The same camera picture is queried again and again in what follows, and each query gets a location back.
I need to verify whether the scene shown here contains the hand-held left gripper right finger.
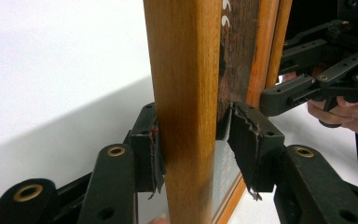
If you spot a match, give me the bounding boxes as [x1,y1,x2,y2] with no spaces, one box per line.
[215,101,286,202]

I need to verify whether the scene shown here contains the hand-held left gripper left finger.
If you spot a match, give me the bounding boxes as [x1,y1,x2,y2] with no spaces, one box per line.
[123,102,168,201]

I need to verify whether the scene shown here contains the wooden picture frame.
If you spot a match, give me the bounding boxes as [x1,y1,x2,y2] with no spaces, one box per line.
[143,0,294,224]

